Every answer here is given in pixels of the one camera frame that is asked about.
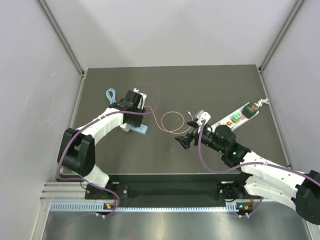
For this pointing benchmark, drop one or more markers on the blue power strip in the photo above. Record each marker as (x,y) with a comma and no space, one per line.
(142,129)

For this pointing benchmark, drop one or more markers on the white multicolour power strip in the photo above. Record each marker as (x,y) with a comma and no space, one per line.
(228,117)

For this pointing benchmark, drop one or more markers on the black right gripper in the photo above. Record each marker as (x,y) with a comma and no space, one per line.
(185,141)

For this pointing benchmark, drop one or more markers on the white cube socket adapter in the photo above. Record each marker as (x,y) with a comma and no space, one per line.
(229,123)

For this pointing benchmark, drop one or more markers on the white slotted cable duct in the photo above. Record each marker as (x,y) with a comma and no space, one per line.
(104,207)

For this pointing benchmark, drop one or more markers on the dark green cube socket adapter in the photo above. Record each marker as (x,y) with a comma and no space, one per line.
(249,110)

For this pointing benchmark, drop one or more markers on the small white USB charger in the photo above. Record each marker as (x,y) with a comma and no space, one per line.
(125,127)

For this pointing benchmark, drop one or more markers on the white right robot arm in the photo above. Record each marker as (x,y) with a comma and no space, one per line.
(260,177)

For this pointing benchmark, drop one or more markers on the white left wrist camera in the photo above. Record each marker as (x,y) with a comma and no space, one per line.
(142,98)

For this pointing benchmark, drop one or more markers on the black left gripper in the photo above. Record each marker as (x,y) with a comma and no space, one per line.
(136,122)

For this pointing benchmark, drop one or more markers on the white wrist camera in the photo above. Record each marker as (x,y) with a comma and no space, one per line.
(202,117)
(142,98)

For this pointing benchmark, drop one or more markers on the light green plug adapter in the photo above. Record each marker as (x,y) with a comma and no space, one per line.
(236,117)

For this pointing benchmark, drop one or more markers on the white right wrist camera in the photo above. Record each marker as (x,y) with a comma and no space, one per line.
(202,117)

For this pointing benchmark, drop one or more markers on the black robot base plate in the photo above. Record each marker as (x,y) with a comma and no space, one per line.
(172,190)

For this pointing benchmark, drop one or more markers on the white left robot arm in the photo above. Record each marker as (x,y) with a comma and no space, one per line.
(77,151)

